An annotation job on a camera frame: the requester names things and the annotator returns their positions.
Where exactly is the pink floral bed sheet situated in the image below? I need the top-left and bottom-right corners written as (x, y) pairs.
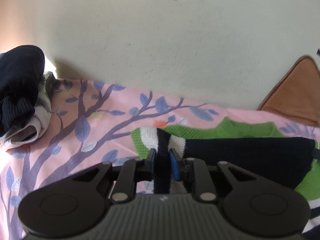
top-left (1, 80), bottom-right (319, 239)

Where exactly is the brown cushion mat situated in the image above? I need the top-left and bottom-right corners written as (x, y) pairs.
top-left (258, 55), bottom-right (319, 127)

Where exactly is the dark navy clothes pile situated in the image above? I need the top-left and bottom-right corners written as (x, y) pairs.
top-left (1, 45), bottom-right (45, 136)

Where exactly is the green navy striped knit sweater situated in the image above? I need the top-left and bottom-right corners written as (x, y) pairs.
top-left (131, 118), bottom-right (319, 239)

